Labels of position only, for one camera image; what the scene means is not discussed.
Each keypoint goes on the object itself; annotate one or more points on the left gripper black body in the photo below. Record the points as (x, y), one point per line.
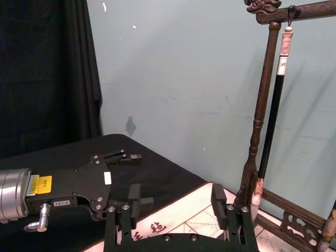
(78, 183)

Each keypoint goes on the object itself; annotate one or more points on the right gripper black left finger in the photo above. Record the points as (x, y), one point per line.
(135, 202)

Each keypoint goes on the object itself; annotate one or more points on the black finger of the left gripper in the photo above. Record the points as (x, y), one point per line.
(147, 203)
(130, 160)

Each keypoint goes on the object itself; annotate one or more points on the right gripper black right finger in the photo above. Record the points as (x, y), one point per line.
(219, 207)

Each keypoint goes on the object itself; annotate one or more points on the white gridded calligraphy mat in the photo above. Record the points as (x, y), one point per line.
(199, 218)

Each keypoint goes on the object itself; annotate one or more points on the black table cloth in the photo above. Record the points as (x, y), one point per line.
(162, 170)

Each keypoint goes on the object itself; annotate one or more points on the black curtain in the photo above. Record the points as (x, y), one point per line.
(47, 78)

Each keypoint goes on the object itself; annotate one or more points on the dark carved wooden brush rack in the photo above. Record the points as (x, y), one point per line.
(265, 92)

